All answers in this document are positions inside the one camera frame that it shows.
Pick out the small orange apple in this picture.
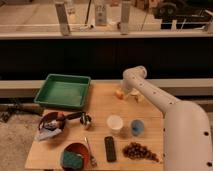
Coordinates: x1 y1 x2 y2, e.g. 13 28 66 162
115 90 124 99

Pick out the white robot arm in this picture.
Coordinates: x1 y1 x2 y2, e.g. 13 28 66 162
122 66 213 171

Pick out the white paper cup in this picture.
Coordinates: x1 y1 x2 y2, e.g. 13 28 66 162
107 115 124 134

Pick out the blue cup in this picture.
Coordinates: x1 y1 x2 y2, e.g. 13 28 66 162
131 119 144 136

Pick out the green plastic tray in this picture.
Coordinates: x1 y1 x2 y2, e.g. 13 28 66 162
34 74 91 110

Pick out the black remote control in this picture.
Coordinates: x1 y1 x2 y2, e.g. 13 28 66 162
104 136 116 162

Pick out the dark red bowl with items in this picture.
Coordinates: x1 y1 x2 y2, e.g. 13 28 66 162
38 112 65 132

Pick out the bunch of dark grapes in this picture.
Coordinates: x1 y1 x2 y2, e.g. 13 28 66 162
122 142 159 162

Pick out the white cloth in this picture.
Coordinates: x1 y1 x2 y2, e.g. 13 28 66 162
35 129 62 141

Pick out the green sponge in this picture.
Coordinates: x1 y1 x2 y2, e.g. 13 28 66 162
61 150 83 171

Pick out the black handled metal scoop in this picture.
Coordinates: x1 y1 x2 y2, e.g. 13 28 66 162
65 111 92 130

